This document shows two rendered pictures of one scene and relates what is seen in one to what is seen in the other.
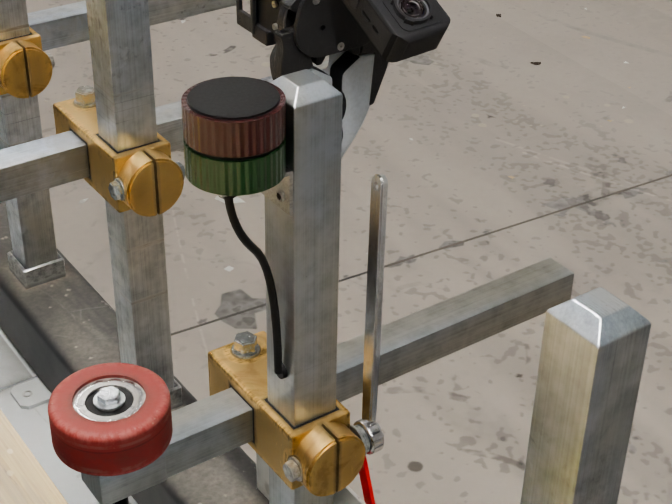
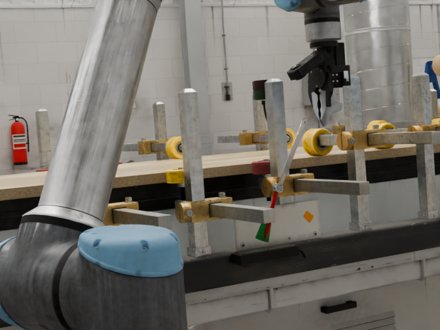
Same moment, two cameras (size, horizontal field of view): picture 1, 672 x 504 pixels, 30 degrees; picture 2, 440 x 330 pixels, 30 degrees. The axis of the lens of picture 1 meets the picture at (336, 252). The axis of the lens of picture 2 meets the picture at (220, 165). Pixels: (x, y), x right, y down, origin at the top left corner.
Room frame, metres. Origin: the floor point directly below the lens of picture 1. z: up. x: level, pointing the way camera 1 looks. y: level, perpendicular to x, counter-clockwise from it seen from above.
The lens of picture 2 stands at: (0.77, -2.10, 1.02)
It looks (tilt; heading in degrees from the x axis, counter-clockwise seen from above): 3 degrees down; 97
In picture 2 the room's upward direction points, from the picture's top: 4 degrees counter-clockwise
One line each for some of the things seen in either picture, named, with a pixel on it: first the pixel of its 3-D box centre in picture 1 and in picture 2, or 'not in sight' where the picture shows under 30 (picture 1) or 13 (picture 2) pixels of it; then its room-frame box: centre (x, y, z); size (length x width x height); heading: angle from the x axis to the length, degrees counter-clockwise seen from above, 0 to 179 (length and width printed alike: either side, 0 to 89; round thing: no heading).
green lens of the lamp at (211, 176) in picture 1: (235, 154); (264, 94); (0.65, 0.06, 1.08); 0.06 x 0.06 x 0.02
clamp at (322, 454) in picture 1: (280, 415); (287, 184); (0.70, 0.04, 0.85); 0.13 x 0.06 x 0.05; 35
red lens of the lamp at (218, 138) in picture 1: (234, 116); (263, 85); (0.65, 0.06, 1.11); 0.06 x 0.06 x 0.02
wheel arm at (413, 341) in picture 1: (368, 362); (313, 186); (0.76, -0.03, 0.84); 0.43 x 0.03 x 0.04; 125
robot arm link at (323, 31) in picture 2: not in sight; (322, 33); (0.81, 0.02, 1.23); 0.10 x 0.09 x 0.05; 124
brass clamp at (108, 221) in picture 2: not in sight; (108, 215); (0.29, -0.25, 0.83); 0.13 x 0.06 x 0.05; 35
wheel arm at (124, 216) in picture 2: not in sight; (124, 217); (0.33, -0.29, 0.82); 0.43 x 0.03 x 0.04; 125
